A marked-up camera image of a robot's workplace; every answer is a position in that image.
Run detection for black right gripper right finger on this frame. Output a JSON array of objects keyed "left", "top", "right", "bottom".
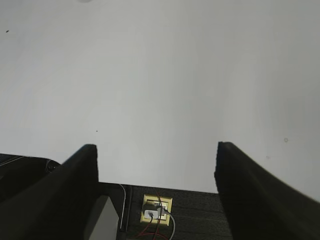
[{"left": 214, "top": 142, "right": 320, "bottom": 240}]

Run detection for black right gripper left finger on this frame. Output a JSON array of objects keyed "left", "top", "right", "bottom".
[{"left": 0, "top": 144, "right": 98, "bottom": 240}]

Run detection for yellow floor power socket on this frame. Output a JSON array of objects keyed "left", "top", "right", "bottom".
[{"left": 140, "top": 194, "right": 173, "bottom": 226}]

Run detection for red wire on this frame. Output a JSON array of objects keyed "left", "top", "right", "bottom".
[{"left": 136, "top": 187, "right": 168, "bottom": 240}]

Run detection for white plug with cable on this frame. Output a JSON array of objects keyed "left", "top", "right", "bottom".
[{"left": 142, "top": 204, "right": 176, "bottom": 240}]

